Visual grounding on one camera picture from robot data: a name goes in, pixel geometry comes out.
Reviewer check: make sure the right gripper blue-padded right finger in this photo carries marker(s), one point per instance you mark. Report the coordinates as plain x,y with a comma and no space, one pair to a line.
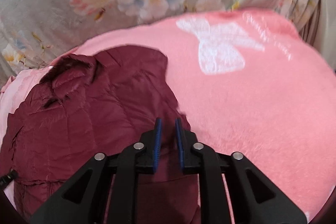
189,159

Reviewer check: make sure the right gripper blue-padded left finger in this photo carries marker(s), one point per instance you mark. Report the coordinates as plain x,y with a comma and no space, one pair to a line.
148,158

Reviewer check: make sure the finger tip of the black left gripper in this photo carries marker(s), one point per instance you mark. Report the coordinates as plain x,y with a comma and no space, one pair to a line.
6,179

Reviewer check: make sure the maroon quilted down jacket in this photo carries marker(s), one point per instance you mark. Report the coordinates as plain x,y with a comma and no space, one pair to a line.
101,103

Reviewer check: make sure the pink fleece blanket with bows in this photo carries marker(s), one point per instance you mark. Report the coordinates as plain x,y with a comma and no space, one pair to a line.
245,81

